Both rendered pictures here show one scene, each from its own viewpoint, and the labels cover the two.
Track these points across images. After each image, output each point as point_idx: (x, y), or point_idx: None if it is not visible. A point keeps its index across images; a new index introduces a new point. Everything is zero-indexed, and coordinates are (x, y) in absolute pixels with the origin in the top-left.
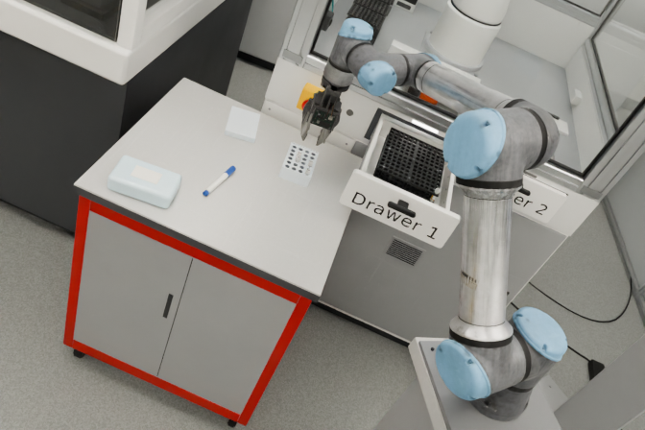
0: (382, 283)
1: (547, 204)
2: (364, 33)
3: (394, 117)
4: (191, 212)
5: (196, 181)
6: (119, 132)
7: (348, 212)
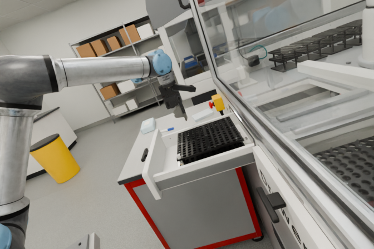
0: None
1: None
2: (148, 54)
3: (231, 109)
4: (144, 137)
5: (160, 129)
6: None
7: None
